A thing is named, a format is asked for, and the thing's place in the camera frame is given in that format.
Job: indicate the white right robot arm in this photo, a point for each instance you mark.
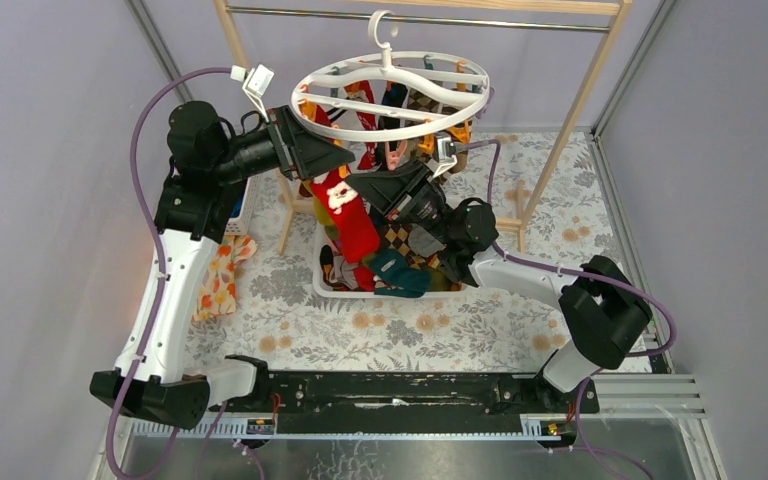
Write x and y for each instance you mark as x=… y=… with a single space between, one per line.
x=603 y=313

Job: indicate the teal green sock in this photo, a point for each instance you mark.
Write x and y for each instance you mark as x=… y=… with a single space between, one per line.
x=395 y=277

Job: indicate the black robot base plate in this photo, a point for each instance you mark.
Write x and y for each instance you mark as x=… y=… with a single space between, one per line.
x=301 y=391

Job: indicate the white perforated basket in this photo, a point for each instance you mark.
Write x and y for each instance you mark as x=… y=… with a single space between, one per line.
x=240 y=219

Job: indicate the red santa sock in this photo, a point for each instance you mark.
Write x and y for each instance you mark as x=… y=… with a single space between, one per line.
x=346 y=209

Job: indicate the white round sock hanger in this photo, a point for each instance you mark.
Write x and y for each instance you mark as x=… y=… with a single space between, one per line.
x=391 y=95

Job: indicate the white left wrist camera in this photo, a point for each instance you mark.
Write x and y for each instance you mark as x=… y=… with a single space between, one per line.
x=254 y=83

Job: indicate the metal hanging rod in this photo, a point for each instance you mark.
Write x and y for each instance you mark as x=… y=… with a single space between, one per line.
x=426 y=20

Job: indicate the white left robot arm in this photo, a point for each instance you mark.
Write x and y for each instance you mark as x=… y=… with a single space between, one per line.
x=210 y=167

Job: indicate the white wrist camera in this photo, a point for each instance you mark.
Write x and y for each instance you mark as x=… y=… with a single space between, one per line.
x=254 y=83
x=445 y=156

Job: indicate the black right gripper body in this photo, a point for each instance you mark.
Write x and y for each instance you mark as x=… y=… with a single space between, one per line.
x=415 y=198

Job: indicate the floral patterned table mat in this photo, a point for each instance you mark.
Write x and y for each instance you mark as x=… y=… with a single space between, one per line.
x=282 y=319

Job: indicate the orange floral cloth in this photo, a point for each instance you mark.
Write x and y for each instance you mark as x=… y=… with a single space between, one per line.
x=217 y=295

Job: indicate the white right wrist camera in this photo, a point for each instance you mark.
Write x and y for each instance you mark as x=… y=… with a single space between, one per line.
x=445 y=156

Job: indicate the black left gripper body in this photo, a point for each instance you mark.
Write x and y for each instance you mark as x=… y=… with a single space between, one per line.
x=285 y=142

